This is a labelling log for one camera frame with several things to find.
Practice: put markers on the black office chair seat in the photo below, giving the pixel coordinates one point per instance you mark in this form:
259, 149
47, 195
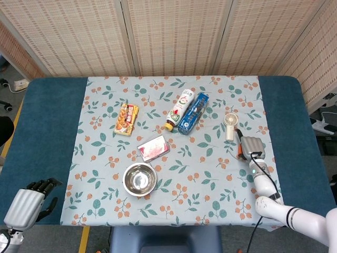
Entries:
5, 130

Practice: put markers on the stainless steel bowl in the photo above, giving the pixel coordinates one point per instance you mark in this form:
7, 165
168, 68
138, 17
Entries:
139, 180

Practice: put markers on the white bottle yellow cap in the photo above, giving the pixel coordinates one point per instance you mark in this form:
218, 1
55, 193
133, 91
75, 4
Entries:
180, 108

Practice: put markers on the woven bamboo screen panel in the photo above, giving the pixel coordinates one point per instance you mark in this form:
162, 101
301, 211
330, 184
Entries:
176, 37
316, 66
18, 58
71, 37
266, 37

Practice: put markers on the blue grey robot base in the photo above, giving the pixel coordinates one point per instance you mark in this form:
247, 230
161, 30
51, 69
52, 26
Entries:
166, 239

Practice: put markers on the pink white packet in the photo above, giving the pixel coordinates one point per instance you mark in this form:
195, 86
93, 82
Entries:
154, 149

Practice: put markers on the white power strip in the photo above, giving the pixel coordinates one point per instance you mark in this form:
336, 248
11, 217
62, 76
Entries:
322, 127

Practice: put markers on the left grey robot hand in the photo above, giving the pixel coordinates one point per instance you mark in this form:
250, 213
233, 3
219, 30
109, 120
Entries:
23, 208

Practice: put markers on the long blue carton box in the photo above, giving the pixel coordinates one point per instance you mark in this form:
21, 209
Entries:
193, 114

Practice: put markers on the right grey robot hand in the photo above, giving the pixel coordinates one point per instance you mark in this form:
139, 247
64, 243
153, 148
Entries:
252, 146

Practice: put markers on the yellow curry box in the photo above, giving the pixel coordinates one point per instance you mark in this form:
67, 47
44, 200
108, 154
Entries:
126, 120

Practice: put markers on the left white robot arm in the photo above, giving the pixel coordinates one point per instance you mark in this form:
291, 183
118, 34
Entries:
9, 241

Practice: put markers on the white handheld fan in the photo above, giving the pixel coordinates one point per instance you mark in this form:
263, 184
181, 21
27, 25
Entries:
229, 133

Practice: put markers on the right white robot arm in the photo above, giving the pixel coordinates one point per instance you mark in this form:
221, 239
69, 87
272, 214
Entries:
266, 182

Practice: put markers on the floral tablecloth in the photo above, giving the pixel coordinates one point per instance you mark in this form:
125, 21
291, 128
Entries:
184, 184

